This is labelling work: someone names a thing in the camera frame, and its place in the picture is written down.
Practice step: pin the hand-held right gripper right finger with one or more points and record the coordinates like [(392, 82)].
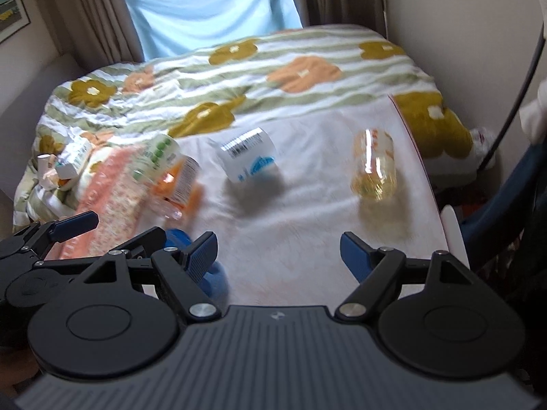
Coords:
[(354, 254)]

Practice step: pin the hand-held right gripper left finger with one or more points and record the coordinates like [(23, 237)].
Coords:
[(201, 255)]

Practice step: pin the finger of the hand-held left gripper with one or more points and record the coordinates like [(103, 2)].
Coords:
[(77, 224), (143, 241)]

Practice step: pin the clear yellow-liquid bottle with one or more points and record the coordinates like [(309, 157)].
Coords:
[(374, 166)]

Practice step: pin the white cup with blue label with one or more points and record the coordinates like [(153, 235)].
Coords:
[(250, 156)]

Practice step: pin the pink patterned cloth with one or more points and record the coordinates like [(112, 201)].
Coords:
[(115, 196)]

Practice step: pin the white carton box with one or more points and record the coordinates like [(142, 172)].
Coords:
[(72, 156)]

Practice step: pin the orange bottle with white label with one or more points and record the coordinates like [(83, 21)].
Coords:
[(179, 181)]

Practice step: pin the white towel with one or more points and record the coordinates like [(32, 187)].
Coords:
[(299, 205)]

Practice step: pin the green-dotted white packet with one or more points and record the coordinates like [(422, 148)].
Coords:
[(154, 158)]

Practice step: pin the dark blue fabric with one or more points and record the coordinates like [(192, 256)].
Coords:
[(504, 205)]

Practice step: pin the white plastic bag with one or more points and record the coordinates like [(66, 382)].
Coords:
[(483, 143)]

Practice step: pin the floral blanket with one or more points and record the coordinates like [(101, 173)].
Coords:
[(265, 72)]

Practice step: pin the light blue window cloth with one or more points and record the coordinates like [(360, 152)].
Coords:
[(213, 6)]

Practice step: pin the framed wall picture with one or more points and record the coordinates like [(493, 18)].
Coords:
[(10, 4)]

